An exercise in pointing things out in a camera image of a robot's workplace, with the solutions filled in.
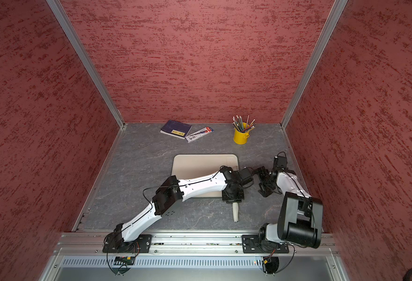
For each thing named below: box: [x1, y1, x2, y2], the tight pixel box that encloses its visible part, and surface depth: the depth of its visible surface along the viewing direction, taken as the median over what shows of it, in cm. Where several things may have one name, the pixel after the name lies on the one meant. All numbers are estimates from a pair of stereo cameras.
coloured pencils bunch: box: [231, 114, 257, 133], surface depth 108 cm
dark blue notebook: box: [159, 120, 193, 140], surface depth 120 cm
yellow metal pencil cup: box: [232, 122, 250, 145], surface depth 108 cm
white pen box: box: [184, 126, 215, 144], surface depth 116 cm
